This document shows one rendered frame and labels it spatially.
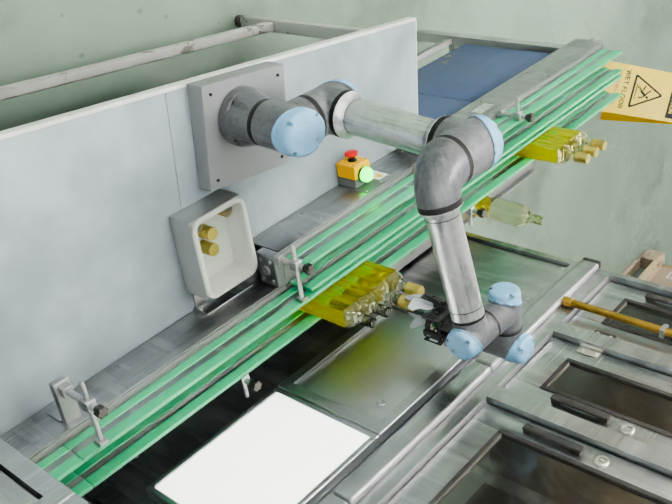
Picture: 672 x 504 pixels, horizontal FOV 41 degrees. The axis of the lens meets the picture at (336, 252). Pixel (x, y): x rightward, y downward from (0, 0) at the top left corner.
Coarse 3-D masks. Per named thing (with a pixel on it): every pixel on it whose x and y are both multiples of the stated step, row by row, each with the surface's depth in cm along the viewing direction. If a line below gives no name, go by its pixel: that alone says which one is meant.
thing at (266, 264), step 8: (264, 248) 236; (264, 256) 234; (272, 256) 232; (264, 264) 235; (272, 264) 233; (264, 272) 236; (272, 272) 235; (280, 272) 234; (264, 280) 239; (272, 280) 236; (280, 280) 235
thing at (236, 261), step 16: (224, 208) 220; (240, 208) 225; (192, 224) 216; (208, 224) 227; (224, 224) 231; (240, 224) 228; (208, 240) 228; (224, 240) 233; (240, 240) 232; (208, 256) 230; (224, 256) 234; (240, 256) 235; (208, 272) 231; (224, 272) 233; (240, 272) 233; (208, 288) 223; (224, 288) 227
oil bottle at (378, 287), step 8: (352, 272) 244; (360, 272) 244; (344, 280) 242; (352, 280) 241; (360, 280) 240; (368, 280) 239; (376, 280) 239; (368, 288) 236; (376, 288) 236; (384, 288) 236; (376, 296) 236
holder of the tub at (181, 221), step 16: (224, 192) 227; (192, 208) 221; (208, 208) 220; (176, 224) 218; (176, 240) 222; (192, 240) 217; (192, 256) 220; (192, 272) 224; (192, 288) 227; (240, 288) 238; (208, 304) 233
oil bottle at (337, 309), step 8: (320, 296) 236; (328, 296) 235; (336, 296) 235; (312, 304) 236; (320, 304) 234; (328, 304) 232; (336, 304) 231; (344, 304) 231; (352, 304) 230; (312, 312) 238; (320, 312) 235; (328, 312) 233; (336, 312) 230; (344, 312) 228; (352, 312) 228; (328, 320) 234; (336, 320) 232; (344, 320) 230; (352, 320) 229
